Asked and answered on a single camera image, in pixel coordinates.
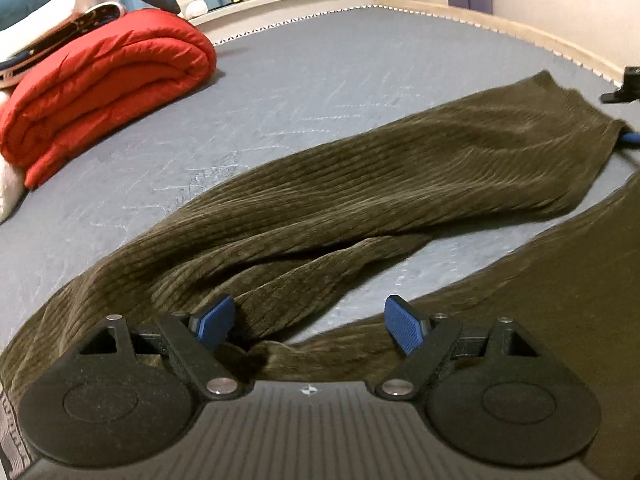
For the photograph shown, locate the olive corduroy pants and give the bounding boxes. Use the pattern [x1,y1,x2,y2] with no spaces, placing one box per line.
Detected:
[1,72,639,479]

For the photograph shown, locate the white folded blanket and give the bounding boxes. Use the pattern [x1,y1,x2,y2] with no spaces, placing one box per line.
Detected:
[0,159,26,222]

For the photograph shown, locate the grey quilted mattress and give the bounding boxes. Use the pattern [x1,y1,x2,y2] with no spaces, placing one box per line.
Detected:
[1,8,611,342]

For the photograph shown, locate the red folded quilt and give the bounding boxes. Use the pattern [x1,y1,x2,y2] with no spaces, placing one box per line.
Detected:
[1,9,217,190]

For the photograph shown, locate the white pillow on stack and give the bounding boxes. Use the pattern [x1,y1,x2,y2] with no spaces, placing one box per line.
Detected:
[1,0,100,62]

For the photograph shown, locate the dark star-pattern folded blanket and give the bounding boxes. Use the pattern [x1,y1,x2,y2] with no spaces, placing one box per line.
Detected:
[1,1,126,89]

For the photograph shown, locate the wooden bed frame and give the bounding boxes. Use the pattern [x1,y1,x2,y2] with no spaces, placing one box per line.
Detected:
[191,0,624,87]

